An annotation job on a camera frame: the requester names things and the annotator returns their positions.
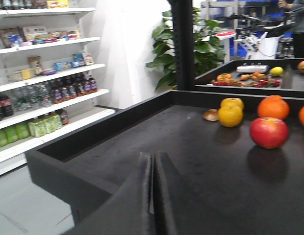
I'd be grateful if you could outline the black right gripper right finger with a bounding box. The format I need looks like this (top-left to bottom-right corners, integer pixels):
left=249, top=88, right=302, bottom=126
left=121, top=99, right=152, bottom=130
left=153, top=152, right=304, bottom=235

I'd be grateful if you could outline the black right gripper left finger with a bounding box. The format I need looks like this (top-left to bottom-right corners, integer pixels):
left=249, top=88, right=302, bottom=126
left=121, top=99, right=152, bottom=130
left=65, top=153, right=154, bottom=235

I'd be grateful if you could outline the black wooden produce stand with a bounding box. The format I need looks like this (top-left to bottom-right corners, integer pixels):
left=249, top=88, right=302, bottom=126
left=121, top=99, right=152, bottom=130
left=25, top=0, right=304, bottom=235

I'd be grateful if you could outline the yellow orange citrus fruit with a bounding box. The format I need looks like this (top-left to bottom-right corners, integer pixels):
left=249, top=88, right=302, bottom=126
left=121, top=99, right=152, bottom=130
left=218, top=106, right=243, bottom=128

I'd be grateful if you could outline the red apple left tray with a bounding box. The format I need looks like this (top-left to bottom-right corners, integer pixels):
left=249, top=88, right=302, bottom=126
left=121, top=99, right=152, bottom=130
left=250, top=117, right=289, bottom=149

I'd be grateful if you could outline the white store shelving unit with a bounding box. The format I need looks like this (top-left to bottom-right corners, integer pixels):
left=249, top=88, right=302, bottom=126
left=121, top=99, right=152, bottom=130
left=0, top=0, right=114, bottom=176

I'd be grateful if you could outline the green potted plant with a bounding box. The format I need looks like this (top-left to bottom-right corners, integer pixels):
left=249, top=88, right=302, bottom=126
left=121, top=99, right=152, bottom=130
left=146, top=0, right=226, bottom=90

